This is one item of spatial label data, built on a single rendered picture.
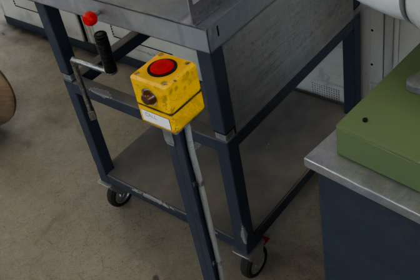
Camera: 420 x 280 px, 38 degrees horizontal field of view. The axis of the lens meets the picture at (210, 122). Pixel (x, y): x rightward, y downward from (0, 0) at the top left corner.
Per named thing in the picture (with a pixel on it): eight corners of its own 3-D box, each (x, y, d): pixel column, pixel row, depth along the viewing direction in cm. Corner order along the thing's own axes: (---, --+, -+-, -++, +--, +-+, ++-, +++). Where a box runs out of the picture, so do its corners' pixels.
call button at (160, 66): (164, 82, 98) (162, 74, 97) (146, 76, 100) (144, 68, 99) (180, 69, 100) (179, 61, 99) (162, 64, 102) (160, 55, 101)
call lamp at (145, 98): (154, 112, 99) (149, 95, 97) (139, 106, 101) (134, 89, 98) (159, 107, 99) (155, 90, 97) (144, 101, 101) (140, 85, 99)
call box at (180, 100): (176, 136, 101) (164, 87, 95) (141, 122, 106) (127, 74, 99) (206, 109, 106) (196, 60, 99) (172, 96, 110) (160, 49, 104)
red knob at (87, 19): (92, 29, 134) (88, 16, 132) (82, 26, 136) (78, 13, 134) (107, 19, 136) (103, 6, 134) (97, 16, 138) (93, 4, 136)
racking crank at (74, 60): (86, 120, 164) (50, 23, 146) (94, 113, 166) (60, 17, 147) (131, 139, 155) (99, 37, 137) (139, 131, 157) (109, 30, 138)
